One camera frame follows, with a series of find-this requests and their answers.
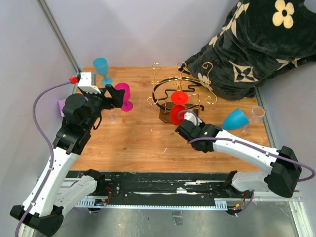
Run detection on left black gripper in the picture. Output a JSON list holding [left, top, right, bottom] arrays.
[[81, 84, 125, 131]]

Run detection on purple cloth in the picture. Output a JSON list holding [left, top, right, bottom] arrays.
[[57, 99, 66, 117]]

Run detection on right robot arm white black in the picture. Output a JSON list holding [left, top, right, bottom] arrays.
[[175, 119, 302, 198]]

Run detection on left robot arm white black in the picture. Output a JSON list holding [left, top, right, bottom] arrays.
[[10, 85, 125, 237]]

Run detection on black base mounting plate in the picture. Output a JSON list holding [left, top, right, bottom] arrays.
[[64, 170, 255, 207]]

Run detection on red wine glass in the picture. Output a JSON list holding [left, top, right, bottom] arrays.
[[169, 91, 189, 125]]

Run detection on cyan wine glass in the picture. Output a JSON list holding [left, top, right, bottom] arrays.
[[93, 57, 113, 86], [222, 108, 250, 130]]

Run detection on gold wire wine glass rack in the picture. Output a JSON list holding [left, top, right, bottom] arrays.
[[147, 61, 218, 123]]

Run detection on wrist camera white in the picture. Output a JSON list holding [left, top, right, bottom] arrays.
[[184, 112, 202, 126], [78, 72, 101, 94]]

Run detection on slotted grey cable duct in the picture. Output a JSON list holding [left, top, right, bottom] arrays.
[[75, 194, 228, 210]]

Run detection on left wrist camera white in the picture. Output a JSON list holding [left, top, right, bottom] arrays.
[[78, 72, 101, 94]]

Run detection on magenta wine glass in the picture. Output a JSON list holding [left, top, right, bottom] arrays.
[[115, 82, 133, 112]]

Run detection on aluminium corner rail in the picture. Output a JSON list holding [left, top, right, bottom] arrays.
[[36, 0, 81, 73]]

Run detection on black floral plush pillow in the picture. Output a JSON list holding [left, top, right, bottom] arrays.
[[180, 0, 316, 100]]

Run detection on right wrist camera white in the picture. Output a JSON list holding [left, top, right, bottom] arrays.
[[184, 112, 202, 126]]

